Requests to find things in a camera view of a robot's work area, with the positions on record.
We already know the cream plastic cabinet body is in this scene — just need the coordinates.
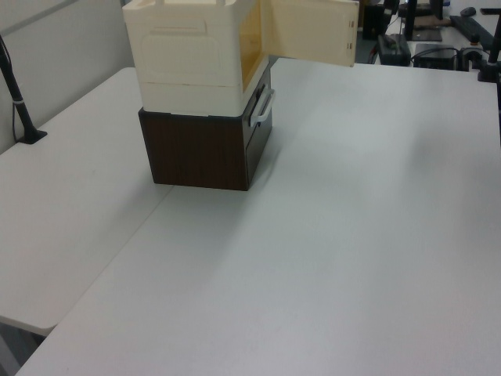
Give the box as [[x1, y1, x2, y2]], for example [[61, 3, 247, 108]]
[[122, 0, 272, 118]]

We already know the black device with green light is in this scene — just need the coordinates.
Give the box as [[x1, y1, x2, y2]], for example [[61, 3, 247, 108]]
[[376, 34, 413, 66]]

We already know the black camera clamp stand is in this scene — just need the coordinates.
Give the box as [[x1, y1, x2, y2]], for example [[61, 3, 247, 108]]
[[476, 0, 501, 84]]

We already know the cream cabinet door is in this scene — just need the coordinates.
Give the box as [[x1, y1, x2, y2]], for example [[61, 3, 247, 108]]
[[260, 0, 360, 69]]

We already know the black box device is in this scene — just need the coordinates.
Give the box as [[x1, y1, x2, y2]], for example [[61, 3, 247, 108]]
[[413, 42, 460, 71]]

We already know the black pole stand with base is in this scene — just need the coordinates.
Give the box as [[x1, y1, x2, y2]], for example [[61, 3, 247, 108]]
[[0, 34, 49, 145]]

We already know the white drawer handle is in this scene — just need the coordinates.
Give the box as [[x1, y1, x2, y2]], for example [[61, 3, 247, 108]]
[[250, 87, 277, 124]]

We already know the black keyboard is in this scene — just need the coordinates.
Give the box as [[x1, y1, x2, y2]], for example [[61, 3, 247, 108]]
[[449, 15, 496, 45]]

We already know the dark brown wooden drawer box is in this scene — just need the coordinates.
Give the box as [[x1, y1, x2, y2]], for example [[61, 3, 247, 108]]
[[138, 62, 275, 193]]

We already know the dark box under desk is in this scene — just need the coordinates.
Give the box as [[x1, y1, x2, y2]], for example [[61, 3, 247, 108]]
[[362, 2, 387, 41]]

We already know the black monitor stand pole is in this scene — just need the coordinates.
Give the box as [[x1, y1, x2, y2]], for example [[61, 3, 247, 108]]
[[402, 0, 443, 42]]

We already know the black round knob device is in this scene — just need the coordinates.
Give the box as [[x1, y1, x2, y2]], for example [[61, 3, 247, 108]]
[[458, 34, 486, 73]]

